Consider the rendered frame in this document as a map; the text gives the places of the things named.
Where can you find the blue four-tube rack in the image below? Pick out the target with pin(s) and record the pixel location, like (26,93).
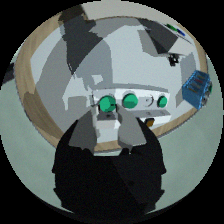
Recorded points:
(195,98)

